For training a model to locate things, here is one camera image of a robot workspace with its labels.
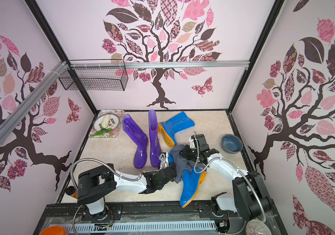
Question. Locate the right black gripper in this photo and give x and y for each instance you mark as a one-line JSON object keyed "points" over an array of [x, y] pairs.
{"points": [[187, 152]]}

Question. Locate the grey cloth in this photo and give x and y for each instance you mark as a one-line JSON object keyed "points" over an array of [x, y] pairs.
{"points": [[180, 162]]}

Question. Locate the purple boot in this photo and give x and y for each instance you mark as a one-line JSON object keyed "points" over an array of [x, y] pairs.
{"points": [[136, 134], [155, 148]]}

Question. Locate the blue boot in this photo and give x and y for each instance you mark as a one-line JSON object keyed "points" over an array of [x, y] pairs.
{"points": [[191, 182], [174, 125]]}

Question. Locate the grey-blue bowl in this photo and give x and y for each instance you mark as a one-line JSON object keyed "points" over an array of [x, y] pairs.
{"points": [[231, 144]]}

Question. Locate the white patterned plate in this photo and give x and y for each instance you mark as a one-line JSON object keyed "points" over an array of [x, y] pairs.
{"points": [[114, 122]]}

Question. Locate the brown cylinder bottle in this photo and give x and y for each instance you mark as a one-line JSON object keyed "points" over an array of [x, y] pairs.
{"points": [[71, 191]]}

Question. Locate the orange round object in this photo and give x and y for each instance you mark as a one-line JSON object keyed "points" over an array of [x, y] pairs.
{"points": [[54, 230]]}

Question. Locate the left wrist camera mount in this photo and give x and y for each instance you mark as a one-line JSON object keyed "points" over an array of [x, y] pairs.
{"points": [[163, 160]]}

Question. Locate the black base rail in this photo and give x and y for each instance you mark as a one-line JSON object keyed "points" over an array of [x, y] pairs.
{"points": [[226, 222]]}

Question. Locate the white slotted cable duct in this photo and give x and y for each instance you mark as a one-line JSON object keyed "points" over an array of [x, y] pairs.
{"points": [[133, 227]]}

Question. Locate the round wire fan guard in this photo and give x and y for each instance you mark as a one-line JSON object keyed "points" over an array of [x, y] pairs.
{"points": [[256, 227]]}

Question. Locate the black wire basket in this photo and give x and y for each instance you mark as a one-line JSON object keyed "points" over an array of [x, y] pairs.
{"points": [[95, 75]]}

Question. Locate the back aluminium rail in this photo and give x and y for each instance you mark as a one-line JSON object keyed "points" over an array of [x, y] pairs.
{"points": [[158, 65]]}

